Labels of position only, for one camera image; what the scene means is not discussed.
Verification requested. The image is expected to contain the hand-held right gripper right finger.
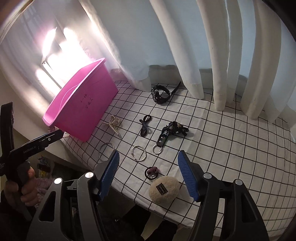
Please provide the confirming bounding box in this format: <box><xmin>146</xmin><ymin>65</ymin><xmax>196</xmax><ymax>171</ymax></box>
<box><xmin>177</xmin><ymin>150</ymin><xmax>270</xmax><ymax>241</ymax></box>

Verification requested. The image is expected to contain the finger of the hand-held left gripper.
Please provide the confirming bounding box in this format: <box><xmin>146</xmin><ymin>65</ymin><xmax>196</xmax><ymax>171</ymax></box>
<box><xmin>34</xmin><ymin>129</ymin><xmax>64</xmax><ymax>151</ymax></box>

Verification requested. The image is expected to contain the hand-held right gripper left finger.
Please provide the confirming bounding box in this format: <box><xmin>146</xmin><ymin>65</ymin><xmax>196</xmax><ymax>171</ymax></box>
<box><xmin>29</xmin><ymin>149</ymin><xmax>121</xmax><ymax>241</ymax></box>

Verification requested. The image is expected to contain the cream fluffy round pouch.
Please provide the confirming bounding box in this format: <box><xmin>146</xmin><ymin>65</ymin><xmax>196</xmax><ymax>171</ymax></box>
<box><xmin>149</xmin><ymin>175</ymin><xmax>180</xmax><ymax>204</ymax></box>

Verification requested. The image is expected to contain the silver bangle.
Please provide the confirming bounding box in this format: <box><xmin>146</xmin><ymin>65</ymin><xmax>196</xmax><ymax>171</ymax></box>
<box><xmin>99</xmin><ymin>143</ymin><xmax>115</xmax><ymax>161</ymax></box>
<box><xmin>131</xmin><ymin>145</ymin><xmax>147</xmax><ymax>161</ymax></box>

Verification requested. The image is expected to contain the pink plastic storage bin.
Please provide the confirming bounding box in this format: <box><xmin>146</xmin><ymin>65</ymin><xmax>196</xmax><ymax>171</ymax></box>
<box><xmin>42</xmin><ymin>58</ymin><xmax>119</xmax><ymax>142</ymax></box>

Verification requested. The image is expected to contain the person's left forearm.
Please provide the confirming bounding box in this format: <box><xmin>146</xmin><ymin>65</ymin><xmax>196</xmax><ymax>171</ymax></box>
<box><xmin>0</xmin><ymin>190</ymin><xmax>30</xmax><ymax>241</ymax></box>

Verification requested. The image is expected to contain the person's left hand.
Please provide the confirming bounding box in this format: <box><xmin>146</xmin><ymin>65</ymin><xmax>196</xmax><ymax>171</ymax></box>
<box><xmin>5</xmin><ymin>168</ymin><xmax>37</xmax><ymax>209</ymax></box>

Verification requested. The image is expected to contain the white grid bedsheet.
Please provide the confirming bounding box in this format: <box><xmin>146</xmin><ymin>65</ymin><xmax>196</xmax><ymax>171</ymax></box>
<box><xmin>46</xmin><ymin>80</ymin><xmax>296</xmax><ymax>237</ymax></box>

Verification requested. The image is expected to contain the pearl hair claw clip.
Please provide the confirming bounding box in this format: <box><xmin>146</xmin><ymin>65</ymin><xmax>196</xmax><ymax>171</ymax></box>
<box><xmin>103</xmin><ymin>116</ymin><xmax>122</xmax><ymax>138</ymax></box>

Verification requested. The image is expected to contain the purple knit slipper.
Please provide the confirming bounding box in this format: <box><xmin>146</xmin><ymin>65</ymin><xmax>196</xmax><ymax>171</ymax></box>
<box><xmin>37</xmin><ymin>178</ymin><xmax>55</xmax><ymax>198</ymax></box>

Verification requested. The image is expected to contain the window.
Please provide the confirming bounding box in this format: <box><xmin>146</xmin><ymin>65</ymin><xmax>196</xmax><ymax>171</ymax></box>
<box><xmin>35</xmin><ymin>25</ymin><xmax>93</xmax><ymax>88</ymax></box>

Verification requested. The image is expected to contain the black wrist watch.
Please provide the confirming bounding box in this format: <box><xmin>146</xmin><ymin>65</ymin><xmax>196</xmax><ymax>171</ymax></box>
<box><xmin>151</xmin><ymin>81</ymin><xmax>181</xmax><ymax>104</ymax></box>

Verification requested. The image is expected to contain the white sheer curtain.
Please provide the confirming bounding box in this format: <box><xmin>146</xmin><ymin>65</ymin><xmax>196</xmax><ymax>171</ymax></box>
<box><xmin>0</xmin><ymin>0</ymin><xmax>152</xmax><ymax>92</ymax></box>

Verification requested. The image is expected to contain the white pleated curtain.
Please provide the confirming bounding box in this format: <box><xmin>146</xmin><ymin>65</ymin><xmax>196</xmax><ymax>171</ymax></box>
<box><xmin>150</xmin><ymin>0</ymin><xmax>296</xmax><ymax>122</ymax></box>

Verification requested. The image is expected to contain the black beaded hair tie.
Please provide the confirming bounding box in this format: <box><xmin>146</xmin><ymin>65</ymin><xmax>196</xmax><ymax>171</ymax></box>
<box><xmin>145</xmin><ymin>166</ymin><xmax>160</xmax><ymax>180</ymax></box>

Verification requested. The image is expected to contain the black leather strap keychain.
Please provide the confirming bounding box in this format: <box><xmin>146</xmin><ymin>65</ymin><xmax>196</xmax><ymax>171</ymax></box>
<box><xmin>152</xmin><ymin>121</ymin><xmax>189</xmax><ymax>155</ymax></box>

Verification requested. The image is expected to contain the black knotted hair tie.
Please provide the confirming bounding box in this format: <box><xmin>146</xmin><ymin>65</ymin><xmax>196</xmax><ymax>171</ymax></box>
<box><xmin>139</xmin><ymin>115</ymin><xmax>151</xmax><ymax>136</ymax></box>

